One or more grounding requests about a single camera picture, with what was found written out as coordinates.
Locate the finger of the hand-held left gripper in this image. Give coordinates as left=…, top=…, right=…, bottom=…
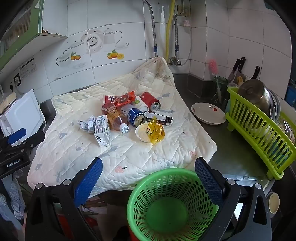
left=7, top=127, right=26, bottom=146
left=22, top=132, right=45, bottom=151

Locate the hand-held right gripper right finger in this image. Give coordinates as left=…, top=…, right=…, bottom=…
left=195, top=157, right=272, bottom=241

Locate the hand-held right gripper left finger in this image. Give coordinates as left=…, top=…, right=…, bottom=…
left=25, top=157, right=103, bottom=241

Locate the green plastic basket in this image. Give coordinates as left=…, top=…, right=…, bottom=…
left=127, top=168, right=219, bottom=241

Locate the white milk carton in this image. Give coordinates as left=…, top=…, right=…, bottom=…
left=94, top=115, right=112, bottom=147

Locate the paper ball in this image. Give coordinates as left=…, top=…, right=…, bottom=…
left=77, top=116, right=97, bottom=133

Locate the plastic bottle with orange drink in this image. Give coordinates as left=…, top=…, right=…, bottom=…
left=107, top=111, right=129, bottom=133

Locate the yellow plastic packet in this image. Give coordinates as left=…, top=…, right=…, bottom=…
left=146, top=116, right=166, bottom=144

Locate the red juice carton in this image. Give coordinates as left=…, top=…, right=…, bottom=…
left=102, top=103, right=119, bottom=117

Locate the black cardboard box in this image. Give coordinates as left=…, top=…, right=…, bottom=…
left=144, top=111, right=174, bottom=126

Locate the blue drink can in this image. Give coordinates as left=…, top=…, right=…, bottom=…
left=127, top=108, right=146, bottom=127

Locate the red paper cup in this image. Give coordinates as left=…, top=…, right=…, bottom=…
left=103, top=95, right=121, bottom=105

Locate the orange snack packet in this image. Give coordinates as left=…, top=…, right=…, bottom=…
left=116, top=91, right=136, bottom=107

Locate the white paper cup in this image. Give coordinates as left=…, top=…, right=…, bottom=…
left=133, top=95, right=149, bottom=114

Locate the red drink can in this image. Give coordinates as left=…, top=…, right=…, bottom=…
left=140, top=92, right=161, bottom=113

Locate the white plastic cutting board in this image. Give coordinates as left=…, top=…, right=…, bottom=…
left=0, top=89, right=45, bottom=139

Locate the grey knitted cloth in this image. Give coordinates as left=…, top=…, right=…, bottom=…
left=0, top=178, right=26, bottom=223

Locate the white quilted blanket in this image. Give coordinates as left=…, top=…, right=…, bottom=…
left=27, top=56, right=217, bottom=198

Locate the green plastic dish rack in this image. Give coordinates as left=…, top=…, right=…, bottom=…
left=225, top=87, right=296, bottom=181

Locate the white flower-print dish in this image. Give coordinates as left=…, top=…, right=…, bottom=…
left=191, top=102, right=226, bottom=125

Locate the beige ceramic cup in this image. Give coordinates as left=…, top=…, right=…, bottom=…
left=266, top=192, right=280, bottom=217

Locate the blue plastic bowl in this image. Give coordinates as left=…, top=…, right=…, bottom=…
left=270, top=144, right=289, bottom=163

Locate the clear glass container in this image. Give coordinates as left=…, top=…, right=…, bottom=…
left=277, top=116, right=296, bottom=144

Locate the steel pot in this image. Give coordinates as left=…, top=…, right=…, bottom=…
left=238, top=79, right=274, bottom=114

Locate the green glass jar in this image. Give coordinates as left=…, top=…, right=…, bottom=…
left=214, top=76, right=229, bottom=104

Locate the stack of plates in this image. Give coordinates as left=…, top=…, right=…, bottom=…
left=268, top=89, right=281, bottom=121

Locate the pink bottle brush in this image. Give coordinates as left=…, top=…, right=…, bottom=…
left=209, top=59, right=222, bottom=100

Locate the blue box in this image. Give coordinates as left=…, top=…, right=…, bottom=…
left=285, top=80, right=296, bottom=107

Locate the wall label sticker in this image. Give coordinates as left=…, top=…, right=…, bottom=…
left=20, top=58, right=37, bottom=80

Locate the green wall cabinet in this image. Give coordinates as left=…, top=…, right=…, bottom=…
left=0, top=0, right=67, bottom=72

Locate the black-handled cleaver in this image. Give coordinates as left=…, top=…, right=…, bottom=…
left=228, top=58, right=241, bottom=81

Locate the thin grey hose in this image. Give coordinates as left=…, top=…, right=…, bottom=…
left=184, top=21, right=192, bottom=66

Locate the braided metal hose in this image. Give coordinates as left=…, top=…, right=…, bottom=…
left=174, top=13, right=185, bottom=61
left=143, top=0, right=158, bottom=57

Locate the yellow gas hose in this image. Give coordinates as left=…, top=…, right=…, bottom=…
left=165, top=0, right=175, bottom=61

